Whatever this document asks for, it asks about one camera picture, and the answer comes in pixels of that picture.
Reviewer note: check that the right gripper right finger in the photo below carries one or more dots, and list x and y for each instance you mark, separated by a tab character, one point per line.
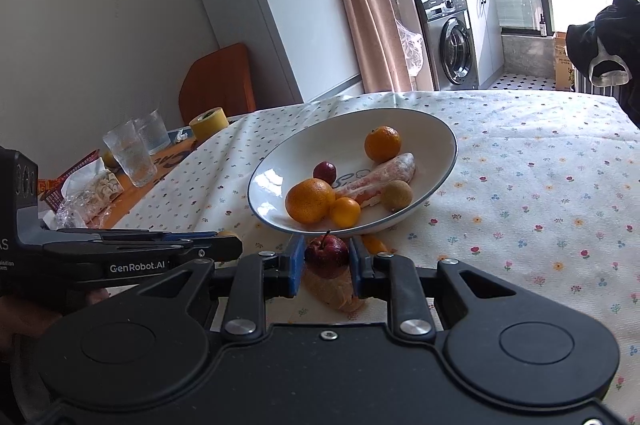
383	276

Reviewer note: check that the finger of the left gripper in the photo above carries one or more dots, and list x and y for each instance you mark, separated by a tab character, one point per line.
99	251
140	235

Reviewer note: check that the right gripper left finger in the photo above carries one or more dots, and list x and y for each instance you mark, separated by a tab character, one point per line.
269	274

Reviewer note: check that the large peeled pomelo piece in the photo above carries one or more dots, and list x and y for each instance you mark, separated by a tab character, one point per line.
335	291

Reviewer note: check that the small red apple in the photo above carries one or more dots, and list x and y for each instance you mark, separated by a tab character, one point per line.
327	256

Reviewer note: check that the small orange mandarin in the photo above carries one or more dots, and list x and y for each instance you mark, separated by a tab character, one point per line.
345	213

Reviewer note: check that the brown kiwi fruit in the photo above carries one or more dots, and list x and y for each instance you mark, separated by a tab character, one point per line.
226	233
396	196

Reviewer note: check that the small red plum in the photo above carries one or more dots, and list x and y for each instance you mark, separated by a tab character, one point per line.
325	171

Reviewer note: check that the white kitchen cabinet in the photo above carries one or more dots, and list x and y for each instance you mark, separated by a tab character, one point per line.
488	47

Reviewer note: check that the person's left hand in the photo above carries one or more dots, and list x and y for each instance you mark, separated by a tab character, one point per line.
20	318

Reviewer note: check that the small mandarin beside bowl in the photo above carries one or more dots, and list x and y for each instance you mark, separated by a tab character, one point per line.
373	244

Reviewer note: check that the red snack packet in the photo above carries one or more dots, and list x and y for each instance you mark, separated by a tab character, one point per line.
50	190

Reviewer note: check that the plastic snack bag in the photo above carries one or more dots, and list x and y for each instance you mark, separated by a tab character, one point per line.
87	193

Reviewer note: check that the large orange in bowl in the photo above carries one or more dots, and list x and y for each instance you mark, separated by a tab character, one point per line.
309	201

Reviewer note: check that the peeled pomelo segment in bowl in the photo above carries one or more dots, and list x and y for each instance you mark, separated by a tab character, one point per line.
366	190

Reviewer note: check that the front clear drinking glass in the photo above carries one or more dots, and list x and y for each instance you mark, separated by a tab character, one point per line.
130	153

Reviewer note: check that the clear drinking glass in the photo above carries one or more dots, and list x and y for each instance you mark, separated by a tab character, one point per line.
130	153
153	132

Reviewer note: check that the rear clear drinking glass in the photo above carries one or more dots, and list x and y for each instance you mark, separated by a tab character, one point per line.
153	132

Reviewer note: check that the yellow tape roll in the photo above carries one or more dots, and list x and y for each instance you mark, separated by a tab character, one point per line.
208	123

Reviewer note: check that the orange chair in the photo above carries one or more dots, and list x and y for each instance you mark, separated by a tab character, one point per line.
218	80

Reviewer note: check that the silver washing machine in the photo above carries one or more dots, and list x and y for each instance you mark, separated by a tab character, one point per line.
449	43

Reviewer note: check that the cardboard box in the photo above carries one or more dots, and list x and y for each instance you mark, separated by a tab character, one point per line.
564	74

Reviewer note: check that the black garment on chair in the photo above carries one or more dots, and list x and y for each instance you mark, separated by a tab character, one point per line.
606	51

